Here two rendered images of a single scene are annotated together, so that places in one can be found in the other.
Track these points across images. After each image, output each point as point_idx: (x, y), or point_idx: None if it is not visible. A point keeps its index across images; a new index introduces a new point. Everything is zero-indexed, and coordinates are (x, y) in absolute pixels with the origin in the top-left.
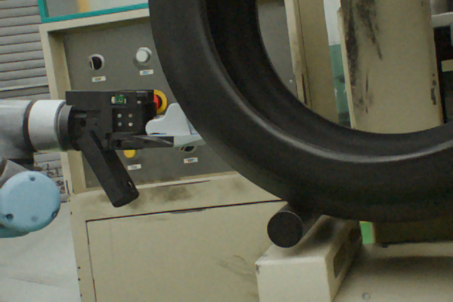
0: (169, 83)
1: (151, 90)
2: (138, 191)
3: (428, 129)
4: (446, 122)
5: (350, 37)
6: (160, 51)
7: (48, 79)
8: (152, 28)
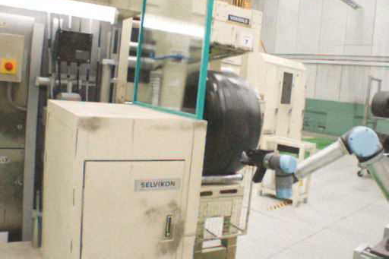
0: (257, 145)
1: (248, 149)
2: (251, 179)
3: None
4: None
5: None
6: (259, 137)
7: (203, 157)
8: (260, 132)
